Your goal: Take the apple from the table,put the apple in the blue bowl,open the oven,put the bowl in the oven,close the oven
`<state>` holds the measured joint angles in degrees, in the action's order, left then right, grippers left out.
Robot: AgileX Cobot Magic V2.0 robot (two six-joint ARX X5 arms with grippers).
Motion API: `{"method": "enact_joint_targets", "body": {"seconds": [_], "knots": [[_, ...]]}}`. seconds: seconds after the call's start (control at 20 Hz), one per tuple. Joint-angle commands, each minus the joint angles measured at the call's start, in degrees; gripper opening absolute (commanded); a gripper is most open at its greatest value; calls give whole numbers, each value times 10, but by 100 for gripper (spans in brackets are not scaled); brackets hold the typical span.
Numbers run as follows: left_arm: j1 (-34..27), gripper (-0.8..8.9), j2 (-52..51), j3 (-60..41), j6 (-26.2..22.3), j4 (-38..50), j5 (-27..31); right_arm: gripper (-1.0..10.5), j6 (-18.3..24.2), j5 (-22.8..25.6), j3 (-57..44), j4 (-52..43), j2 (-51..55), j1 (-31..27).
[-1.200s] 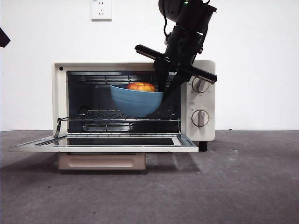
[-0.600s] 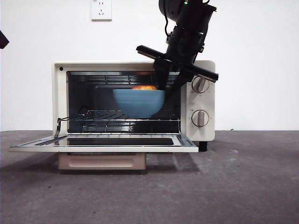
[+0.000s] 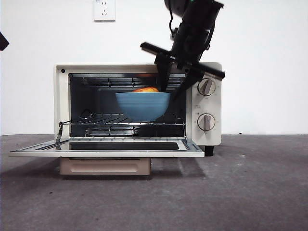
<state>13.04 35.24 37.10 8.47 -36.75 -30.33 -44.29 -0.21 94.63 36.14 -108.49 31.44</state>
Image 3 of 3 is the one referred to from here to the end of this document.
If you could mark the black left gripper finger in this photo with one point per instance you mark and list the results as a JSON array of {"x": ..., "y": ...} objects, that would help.
[{"x": 3, "y": 42}]

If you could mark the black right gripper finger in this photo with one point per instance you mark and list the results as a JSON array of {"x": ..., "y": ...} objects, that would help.
[
  {"x": 190, "y": 78},
  {"x": 164, "y": 72}
]

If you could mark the red apple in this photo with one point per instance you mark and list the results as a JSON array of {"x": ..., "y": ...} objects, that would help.
[{"x": 146, "y": 90}]

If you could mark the blue ribbed bowl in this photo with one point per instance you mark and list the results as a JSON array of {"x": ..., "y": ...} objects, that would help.
[{"x": 142, "y": 106}]

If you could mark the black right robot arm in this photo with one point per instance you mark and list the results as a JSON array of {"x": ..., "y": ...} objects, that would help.
[{"x": 199, "y": 12}]

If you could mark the large beige oven knob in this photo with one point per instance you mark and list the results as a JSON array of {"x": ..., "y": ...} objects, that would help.
[{"x": 207, "y": 88}]

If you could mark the small beige oven knob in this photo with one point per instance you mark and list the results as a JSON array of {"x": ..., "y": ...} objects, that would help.
[{"x": 206, "y": 122}]

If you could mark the cream toaster oven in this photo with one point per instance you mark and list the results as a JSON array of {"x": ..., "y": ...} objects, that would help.
[{"x": 60, "y": 96}]

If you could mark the white wall socket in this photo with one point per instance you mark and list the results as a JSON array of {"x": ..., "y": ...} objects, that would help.
[{"x": 104, "y": 10}]

